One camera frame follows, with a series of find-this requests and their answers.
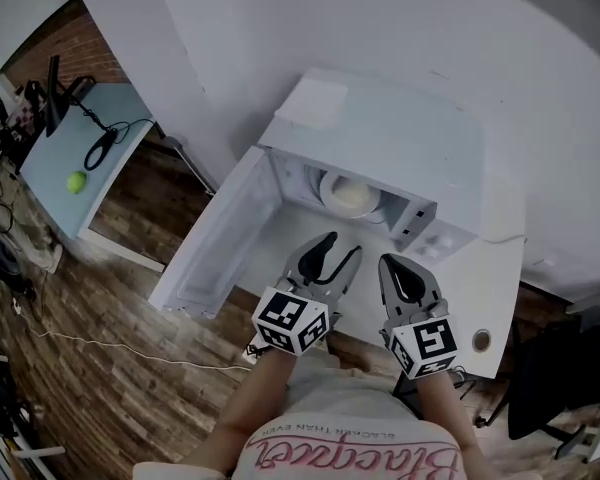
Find white table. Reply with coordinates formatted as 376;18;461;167
214;207;526;382

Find black mesh office chair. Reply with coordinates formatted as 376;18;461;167
504;312;600;464

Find light blue table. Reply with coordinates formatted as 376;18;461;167
18;81;166;274

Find white microwave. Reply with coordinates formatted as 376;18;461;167
147;66;486;319

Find long white floor cable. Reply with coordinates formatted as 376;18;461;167
14;297;254;372

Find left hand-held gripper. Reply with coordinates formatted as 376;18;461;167
251;231;364;355

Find white round plate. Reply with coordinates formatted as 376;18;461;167
319;170;384;219

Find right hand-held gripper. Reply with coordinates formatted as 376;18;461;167
378;253;459;380

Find black ring-base stand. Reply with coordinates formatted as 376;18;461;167
62;76;154;172

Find person's light grey trousers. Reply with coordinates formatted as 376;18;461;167
284;352;421;434

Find person's pink print shirt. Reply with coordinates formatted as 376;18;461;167
132;407;464;480

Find person's right forearm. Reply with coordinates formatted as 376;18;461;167
417;370;486;480

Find person's left forearm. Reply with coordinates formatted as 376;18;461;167
179;350;301;480

